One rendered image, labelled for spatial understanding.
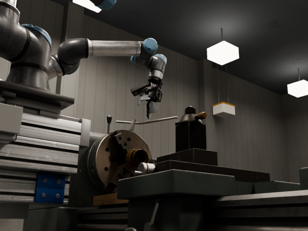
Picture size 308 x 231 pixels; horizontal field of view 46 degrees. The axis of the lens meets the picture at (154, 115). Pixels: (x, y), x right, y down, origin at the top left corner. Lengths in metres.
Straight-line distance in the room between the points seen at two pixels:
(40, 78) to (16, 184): 0.33
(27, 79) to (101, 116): 5.37
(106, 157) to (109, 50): 0.52
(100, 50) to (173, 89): 6.06
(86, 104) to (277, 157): 5.86
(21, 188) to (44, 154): 0.11
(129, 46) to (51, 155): 0.86
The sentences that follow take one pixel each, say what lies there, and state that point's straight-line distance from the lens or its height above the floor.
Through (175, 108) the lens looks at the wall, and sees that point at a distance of 7.68.
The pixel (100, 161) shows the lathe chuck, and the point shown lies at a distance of 1.68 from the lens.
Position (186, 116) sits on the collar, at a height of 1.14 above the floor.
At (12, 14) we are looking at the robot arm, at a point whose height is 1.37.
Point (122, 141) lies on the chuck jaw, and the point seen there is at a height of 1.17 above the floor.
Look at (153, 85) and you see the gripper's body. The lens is 1.92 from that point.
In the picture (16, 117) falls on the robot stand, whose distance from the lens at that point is 0.96.
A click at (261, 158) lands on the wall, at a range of 9.75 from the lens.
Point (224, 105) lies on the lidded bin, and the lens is 8.04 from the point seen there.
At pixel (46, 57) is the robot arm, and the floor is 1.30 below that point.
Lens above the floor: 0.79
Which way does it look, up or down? 17 degrees up
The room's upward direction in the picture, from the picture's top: 1 degrees clockwise
